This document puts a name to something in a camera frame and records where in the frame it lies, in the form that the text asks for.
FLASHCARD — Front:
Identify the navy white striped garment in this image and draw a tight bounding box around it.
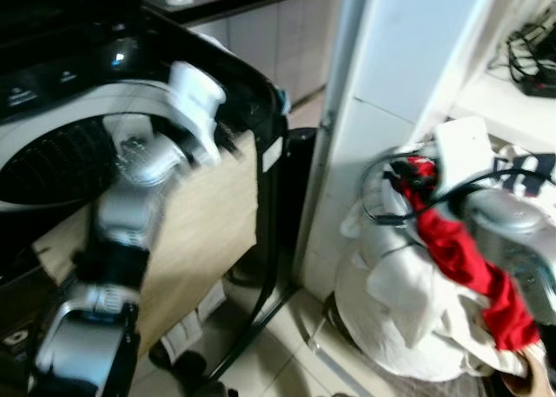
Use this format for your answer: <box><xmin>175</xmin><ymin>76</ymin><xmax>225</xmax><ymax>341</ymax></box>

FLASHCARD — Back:
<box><xmin>491</xmin><ymin>149</ymin><xmax>556</xmax><ymax>200</ymax></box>

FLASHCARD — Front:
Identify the red garment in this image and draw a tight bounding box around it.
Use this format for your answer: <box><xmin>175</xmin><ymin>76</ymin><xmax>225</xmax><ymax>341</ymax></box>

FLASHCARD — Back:
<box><xmin>395</xmin><ymin>154</ymin><xmax>544</xmax><ymax>354</ymax></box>

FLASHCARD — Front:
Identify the white laundry pile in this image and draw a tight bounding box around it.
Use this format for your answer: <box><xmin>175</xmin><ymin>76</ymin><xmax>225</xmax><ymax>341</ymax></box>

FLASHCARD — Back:
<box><xmin>334</xmin><ymin>141</ymin><xmax>550</xmax><ymax>385</ymax></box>

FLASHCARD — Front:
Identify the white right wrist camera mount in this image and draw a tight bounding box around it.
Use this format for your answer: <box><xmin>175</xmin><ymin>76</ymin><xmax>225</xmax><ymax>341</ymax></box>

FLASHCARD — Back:
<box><xmin>432</xmin><ymin>116</ymin><xmax>496</xmax><ymax>198</ymax></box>

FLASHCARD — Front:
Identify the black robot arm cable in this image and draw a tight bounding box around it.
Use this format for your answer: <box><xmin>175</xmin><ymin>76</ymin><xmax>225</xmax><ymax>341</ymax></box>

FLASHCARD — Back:
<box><xmin>360</xmin><ymin>152</ymin><xmax>556</xmax><ymax>226</ymax></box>

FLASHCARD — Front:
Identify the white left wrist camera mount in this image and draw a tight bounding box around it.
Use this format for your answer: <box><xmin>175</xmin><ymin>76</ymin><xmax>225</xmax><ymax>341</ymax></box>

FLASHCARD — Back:
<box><xmin>168</xmin><ymin>62</ymin><xmax>228</xmax><ymax>146</ymax></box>

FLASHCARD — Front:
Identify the white shelf unit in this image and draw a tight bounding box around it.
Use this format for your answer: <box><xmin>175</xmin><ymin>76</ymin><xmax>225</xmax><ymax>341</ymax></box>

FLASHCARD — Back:
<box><xmin>294</xmin><ymin>0</ymin><xmax>556</xmax><ymax>295</ymax></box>

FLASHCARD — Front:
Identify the beige wooden board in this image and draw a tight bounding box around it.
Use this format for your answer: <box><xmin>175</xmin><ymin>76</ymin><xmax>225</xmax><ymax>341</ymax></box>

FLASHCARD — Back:
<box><xmin>35</xmin><ymin>129</ymin><xmax>263</xmax><ymax>356</ymax></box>

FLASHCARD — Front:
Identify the white cabinet with dark counter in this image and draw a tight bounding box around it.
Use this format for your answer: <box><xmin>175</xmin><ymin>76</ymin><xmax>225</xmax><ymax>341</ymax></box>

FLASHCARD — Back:
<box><xmin>139</xmin><ymin>0</ymin><xmax>348</xmax><ymax>107</ymax></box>

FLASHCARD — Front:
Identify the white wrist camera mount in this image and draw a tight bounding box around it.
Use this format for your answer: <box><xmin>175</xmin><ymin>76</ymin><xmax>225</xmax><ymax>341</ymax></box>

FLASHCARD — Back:
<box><xmin>168</xmin><ymin>62</ymin><xmax>228</xmax><ymax>146</ymax></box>
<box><xmin>432</xmin><ymin>116</ymin><xmax>496</xmax><ymax>198</ymax></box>

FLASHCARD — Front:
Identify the white slipper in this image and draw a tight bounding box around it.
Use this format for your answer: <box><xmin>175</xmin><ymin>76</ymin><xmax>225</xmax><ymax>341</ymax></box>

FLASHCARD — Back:
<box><xmin>148</xmin><ymin>284</ymin><xmax>228</xmax><ymax>372</ymax></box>

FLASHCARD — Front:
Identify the black power strip with cables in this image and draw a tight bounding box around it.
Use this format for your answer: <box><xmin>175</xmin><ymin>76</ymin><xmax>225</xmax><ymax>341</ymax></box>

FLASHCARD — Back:
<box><xmin>504</xmin><ymin>19</ymin><xmax>556</xmax><ymax>99</ymax></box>

